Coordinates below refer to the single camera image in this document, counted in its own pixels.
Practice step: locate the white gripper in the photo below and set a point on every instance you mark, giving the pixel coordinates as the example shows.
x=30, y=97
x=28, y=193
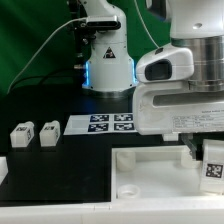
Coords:
x=166, y=108

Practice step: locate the white square table top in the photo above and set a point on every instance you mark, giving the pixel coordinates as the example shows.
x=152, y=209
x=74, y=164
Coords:
x=156, y=173

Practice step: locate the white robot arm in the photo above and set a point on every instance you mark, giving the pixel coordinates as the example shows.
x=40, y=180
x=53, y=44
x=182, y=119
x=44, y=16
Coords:
x=195, y=24

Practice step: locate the white front obstacle bar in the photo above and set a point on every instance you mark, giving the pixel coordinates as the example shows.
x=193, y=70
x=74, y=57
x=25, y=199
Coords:
x=186, y=211

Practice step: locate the white obstacle bar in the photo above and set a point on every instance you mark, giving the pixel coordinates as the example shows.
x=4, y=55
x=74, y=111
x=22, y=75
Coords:
x=3, y=169
x=186, y=211

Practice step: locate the white sheet with markers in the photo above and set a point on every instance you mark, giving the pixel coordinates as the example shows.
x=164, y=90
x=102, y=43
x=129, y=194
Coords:
x=100, y=124

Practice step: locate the white left obstacle bar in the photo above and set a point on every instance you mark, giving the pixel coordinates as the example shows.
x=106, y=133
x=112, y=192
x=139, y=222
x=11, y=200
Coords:
x=3, y=169

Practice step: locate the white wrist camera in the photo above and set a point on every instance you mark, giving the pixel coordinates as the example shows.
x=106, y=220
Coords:
x=166, y=64

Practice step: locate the grey rear camera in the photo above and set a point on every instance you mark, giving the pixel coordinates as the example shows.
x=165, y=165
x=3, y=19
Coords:
x=103, y=22

